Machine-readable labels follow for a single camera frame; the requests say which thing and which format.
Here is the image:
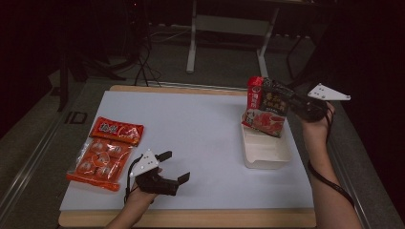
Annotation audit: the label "black right gripper strap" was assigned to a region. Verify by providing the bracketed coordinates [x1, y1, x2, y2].
[307, 107, 356, 208]

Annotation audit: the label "clear orange candy packet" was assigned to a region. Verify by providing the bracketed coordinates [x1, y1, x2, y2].
[65, 136, 135, 193]

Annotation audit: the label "person's left hand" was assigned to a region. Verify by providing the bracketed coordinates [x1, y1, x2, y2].
[126, 183, 160, 210]

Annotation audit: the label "black gripper strap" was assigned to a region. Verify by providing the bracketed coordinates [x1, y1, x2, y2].
[123, 155, 145, 205]
[307, 107, 356, 208]

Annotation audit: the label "person's right hand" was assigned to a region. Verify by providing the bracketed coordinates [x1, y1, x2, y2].
[300, 101, 336, 141]

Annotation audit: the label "black floor cables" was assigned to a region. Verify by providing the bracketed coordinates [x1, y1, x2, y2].
[133, 30, 163, 88]

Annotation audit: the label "black floor bracket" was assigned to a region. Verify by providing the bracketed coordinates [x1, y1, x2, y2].
[64, 111, 88, 125]

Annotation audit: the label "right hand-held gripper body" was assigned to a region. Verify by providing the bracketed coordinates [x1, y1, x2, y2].
[288, 82, 352, 124]

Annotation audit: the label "white table mat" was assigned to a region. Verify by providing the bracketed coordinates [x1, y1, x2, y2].
[59, 90, 314, 212]

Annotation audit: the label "black left gripper strap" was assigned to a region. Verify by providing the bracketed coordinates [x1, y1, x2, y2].
[123, 155, 145, 205]

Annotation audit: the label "red and black food packet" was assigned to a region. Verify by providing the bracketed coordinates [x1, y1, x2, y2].
[241, 75, 291, 138]

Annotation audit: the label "red orange snack packet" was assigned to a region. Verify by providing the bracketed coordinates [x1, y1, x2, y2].
[89, 115, 145, 147]

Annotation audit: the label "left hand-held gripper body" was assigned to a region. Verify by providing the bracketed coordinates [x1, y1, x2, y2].
[128, 148, 180, 197]

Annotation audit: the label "black stand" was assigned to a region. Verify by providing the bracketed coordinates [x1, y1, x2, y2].
[56, 47, 128, 113]
[272, 31, 337, 96]

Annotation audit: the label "white divided food tray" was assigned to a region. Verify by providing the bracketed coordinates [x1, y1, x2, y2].
[240, 121, 292, 170]

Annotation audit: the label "white metal stand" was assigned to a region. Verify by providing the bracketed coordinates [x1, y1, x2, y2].
[185, 0, 282, 81]

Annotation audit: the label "white floor cable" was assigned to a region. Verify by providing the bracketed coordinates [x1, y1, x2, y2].
[148, 29, 190, 45]

